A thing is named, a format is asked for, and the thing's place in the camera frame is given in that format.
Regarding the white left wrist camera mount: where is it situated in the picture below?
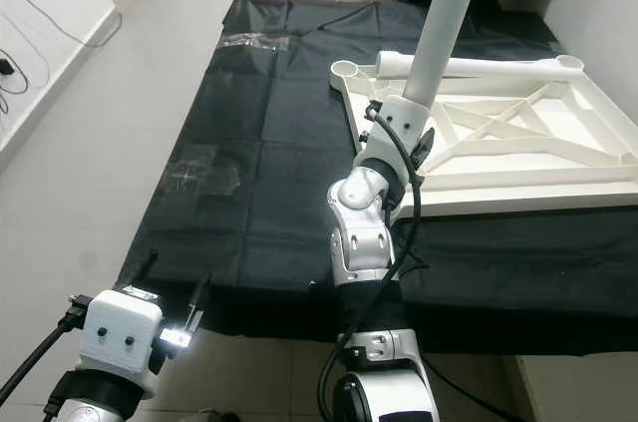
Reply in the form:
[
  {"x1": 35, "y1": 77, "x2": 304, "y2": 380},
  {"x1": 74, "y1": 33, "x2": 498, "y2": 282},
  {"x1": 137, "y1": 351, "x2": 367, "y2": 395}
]
[{"x1": 80, "y1": 287, "x2": 164, "y2": 378}]

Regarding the white plastic table leg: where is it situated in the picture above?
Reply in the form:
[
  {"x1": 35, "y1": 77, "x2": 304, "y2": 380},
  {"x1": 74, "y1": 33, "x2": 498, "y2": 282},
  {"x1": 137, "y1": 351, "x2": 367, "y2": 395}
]
[
  {"x1": 377, "y1": 51, "x2": 585, "y2": 80},
  {"x1": 399, "y1": 0, "x2": 491, "y2": 109}
]

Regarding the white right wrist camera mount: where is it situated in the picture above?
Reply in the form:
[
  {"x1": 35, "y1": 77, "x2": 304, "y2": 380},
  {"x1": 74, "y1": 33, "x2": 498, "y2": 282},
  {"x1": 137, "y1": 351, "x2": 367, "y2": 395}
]
[{"x1": 357, "y1": 93, "x2": 432, "y2": 180}]

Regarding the white plastic children table top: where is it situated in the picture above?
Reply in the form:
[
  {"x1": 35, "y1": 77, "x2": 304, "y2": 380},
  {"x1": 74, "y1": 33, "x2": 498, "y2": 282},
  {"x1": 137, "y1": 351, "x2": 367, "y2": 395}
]
[{"x1": 329, "y1": 53, "x2": 638, "y2": 218}]

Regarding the clear tape patch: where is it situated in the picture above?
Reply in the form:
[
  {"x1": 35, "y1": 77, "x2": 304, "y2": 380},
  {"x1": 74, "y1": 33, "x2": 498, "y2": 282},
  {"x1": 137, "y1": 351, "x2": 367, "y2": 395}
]
[{"x1": 162, "y1": 143, "x2": 242, "y2": 196}]

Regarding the clear plastic wrap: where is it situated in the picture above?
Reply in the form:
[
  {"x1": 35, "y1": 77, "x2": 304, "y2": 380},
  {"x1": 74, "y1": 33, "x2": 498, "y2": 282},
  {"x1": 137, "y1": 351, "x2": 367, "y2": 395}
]
[{"x1": 221, "y1": 33, "x2": 291, "y2": 53}]

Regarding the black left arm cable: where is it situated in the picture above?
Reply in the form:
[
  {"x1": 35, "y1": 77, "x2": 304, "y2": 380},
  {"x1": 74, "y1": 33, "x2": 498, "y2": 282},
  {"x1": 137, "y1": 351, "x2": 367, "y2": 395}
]
[{"x1": 0, "y1": 297, "x2": 88, "y2": 405}]

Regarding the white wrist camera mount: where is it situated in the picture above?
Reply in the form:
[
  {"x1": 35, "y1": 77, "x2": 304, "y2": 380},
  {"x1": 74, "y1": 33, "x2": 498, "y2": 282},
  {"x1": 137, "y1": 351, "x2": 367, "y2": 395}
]
[
  {"x1": 80, "y1": 287, "x2": 164, "y2": 378},
  {"x1": 357, "y1": 93, "x2": 432, "y2": 180}
]

